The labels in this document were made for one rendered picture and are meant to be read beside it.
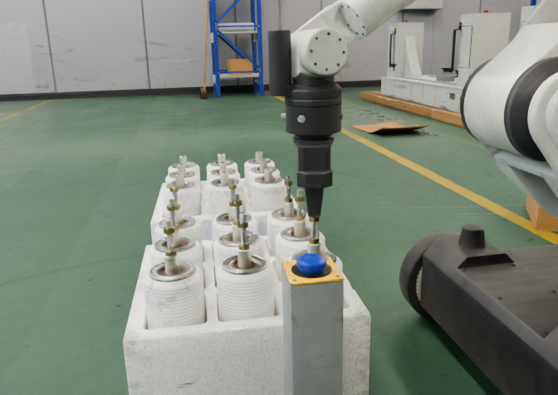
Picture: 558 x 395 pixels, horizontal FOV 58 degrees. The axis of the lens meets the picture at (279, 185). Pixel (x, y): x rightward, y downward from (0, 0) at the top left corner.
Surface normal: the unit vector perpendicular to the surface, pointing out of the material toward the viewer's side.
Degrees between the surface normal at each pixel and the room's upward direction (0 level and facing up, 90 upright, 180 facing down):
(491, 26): 90
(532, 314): 0
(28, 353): 0
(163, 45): 90
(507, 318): 46
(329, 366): 90
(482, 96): 76
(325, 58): 90
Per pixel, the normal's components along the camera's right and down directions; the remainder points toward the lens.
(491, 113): -0.98, 0.15
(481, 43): 0.18, 0.26
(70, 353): -0.03, -0.96
